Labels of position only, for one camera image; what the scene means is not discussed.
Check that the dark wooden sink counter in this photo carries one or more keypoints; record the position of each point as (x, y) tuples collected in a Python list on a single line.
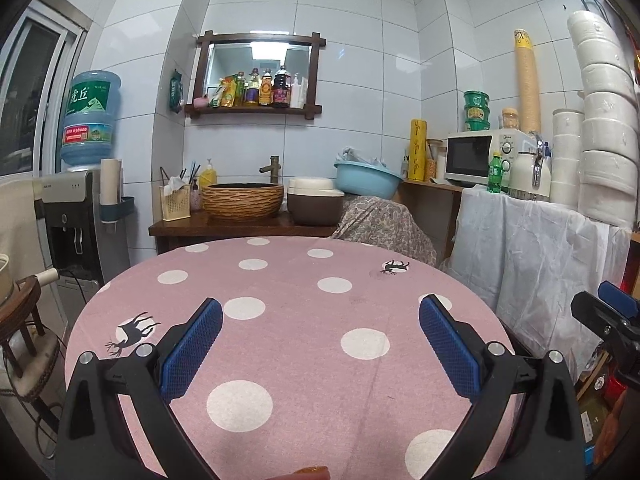
[(190, 228)]

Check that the white plastic bottle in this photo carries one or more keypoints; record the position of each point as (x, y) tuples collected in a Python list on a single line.
[(298, 94)]

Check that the pink polka dot round table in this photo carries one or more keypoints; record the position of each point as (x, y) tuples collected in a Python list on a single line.
[(300, 340)]

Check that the yellow lid jar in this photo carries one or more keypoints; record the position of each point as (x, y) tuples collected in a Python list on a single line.
[(510, 119)]

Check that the white electric kettle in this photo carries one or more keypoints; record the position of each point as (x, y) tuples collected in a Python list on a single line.
[(520, 175)]

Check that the dark pump bottle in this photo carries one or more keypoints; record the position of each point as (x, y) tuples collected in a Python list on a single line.
[(196, 197)]

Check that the white plastic bag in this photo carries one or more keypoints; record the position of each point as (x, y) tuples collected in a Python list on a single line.
[(365, 156)]

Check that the orange label sauce bottle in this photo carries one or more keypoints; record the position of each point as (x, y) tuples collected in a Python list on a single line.
[(266, 91)]

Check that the grey water dispenser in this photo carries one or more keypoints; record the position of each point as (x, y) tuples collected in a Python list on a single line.
[(75, 240)]

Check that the yellow soap pump bottle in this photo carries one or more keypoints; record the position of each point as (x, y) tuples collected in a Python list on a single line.
[(208, 177)]

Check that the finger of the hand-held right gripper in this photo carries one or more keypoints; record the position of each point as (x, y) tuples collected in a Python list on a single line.
[(600, 317)]

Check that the green glass bottle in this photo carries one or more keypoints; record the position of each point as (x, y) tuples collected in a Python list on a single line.
[(240, 91)]

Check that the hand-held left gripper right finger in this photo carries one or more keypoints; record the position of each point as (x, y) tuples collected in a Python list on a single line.
[(447, 347)]

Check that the yellow cylinder package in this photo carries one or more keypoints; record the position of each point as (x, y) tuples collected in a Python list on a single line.
[(418, 150)]

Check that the blue water jug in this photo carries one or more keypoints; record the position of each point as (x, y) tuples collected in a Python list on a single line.
[(90, 120)]

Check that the aluminium framed window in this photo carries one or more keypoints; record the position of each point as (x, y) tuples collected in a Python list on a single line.
[(35, 85)]

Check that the purple label sauce bottle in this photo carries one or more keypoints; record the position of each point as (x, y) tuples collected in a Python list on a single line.
[(252, 91)]

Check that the sleeve of white paper cups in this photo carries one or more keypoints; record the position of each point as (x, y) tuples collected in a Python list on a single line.
[(111, 180)]

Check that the wooden low shelf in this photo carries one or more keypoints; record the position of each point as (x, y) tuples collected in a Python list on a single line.
[(595, 375)]

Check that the small pink ornament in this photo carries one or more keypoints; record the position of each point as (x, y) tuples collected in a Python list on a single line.
[(201, 103)]

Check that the short stack of white bowls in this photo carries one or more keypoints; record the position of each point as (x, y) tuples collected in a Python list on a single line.
[(565, 160)]

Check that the bamboo style faucet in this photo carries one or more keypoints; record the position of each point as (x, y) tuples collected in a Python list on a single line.
[(274, 170)]

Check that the red package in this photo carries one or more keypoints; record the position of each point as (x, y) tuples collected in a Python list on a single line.
[(617, 392)]

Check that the white plastic cover sheet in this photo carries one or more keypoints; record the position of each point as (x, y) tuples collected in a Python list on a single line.
[(525, 260)]

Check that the dark wooden framed mirror shelf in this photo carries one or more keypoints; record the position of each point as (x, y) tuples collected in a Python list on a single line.
[(260, 37)]

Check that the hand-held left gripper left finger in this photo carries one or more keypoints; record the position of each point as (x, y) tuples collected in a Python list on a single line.
[(192, 350)]

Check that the beige clay pot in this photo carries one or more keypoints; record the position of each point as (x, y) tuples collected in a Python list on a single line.
[(5, 280)]

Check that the woven wicker sink basin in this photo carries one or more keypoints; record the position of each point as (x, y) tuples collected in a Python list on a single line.
[(242, 205)]

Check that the green hanging wall packet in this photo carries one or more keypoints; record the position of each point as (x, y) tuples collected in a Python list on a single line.
[(176, 92)]

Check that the light blue plastic basin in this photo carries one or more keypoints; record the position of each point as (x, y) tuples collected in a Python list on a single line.
[(367, 182)]

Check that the brown pot with white lid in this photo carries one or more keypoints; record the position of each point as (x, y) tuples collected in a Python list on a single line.
[(315, 210)]

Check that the wooden stool with cushion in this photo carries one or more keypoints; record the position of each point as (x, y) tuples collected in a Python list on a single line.
[(30, 360)]

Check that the glass jar with corn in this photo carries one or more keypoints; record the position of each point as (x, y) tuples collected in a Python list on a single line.
[(436, 165)]

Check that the dark soy sauce bottle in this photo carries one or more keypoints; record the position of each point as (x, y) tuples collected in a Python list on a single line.
[(281, 91)]

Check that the wooden side table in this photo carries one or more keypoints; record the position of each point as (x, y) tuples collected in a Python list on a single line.
[(425, 183)]

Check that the beige perforated basket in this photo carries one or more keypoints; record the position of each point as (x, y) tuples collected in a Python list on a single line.
[(175, 205)]

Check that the green soda bottle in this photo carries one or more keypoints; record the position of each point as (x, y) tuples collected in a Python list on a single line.
[(495, 175)]

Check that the grey wall cup holder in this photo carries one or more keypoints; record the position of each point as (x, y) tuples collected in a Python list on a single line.
[(117, 210)]

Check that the tall stack of tan cups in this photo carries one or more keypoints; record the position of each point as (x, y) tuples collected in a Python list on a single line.
[(527, 85)]

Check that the tall stack of white bowls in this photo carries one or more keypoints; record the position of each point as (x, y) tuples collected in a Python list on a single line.
[(605, 135)]

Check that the white microwave oven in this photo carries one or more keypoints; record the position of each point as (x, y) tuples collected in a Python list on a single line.
[(470, 157)]

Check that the floral patterned cloth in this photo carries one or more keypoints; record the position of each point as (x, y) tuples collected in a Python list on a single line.
[(380, 225)]

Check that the yellow seasoning pouch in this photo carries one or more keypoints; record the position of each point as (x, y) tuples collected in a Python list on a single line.
[(222, 94)]

